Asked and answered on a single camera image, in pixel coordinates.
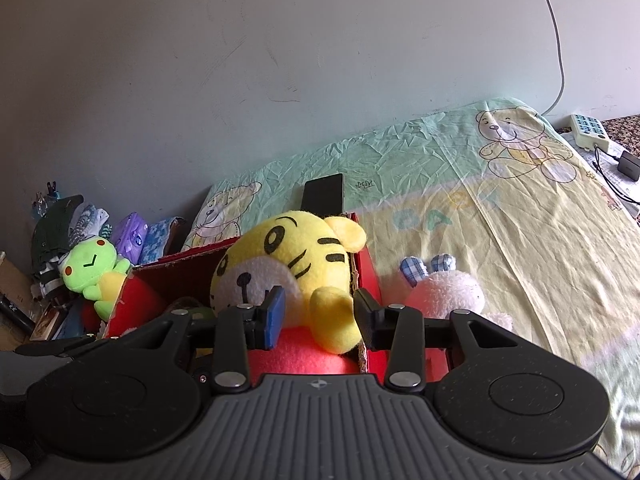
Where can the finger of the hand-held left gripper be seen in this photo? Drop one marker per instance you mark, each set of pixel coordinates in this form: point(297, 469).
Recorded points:
point(60, 346)

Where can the bear print bedsheet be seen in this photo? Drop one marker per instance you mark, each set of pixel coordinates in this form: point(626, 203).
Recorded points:
point(500, 240)

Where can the pink rabbit plush toy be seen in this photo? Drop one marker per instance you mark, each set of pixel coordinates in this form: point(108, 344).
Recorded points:
point(445, 290)

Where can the purple packet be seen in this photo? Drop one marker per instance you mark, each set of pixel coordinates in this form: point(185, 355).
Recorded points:
point(129, 235)

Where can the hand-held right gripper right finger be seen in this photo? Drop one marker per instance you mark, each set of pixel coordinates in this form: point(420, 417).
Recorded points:
point(367, 320)

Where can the dark green cap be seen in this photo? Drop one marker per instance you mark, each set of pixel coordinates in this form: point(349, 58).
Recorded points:
point(52, 225)

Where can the leopard patterned cloth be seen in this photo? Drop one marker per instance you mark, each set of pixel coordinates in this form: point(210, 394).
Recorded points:
point(622, 132)

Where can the blue patterned packet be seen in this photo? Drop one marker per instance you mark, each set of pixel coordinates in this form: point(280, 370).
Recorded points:
point(159, 237)

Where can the yellow tiger plush toy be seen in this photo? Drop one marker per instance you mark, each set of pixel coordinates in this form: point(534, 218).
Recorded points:
point(290, 245)

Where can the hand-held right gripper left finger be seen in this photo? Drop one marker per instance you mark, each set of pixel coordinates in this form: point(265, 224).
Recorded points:
point(275, 317)

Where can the black smartphone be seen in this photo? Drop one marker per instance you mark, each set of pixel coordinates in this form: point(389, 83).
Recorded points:
point(324, 192)

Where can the black power adapter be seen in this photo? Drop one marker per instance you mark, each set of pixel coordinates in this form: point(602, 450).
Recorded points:
point(629, 164)

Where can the white power strip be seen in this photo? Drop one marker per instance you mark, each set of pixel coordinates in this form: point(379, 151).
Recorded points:
point(590, 129)

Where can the green frog plush toy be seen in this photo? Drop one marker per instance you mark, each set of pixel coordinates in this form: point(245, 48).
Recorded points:
point(92, 265)

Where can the blue striped cloth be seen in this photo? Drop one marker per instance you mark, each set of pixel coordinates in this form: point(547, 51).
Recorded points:
point(89, 224)

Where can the red cardboard box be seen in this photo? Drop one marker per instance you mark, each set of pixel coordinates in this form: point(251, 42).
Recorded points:
point(370, 270)

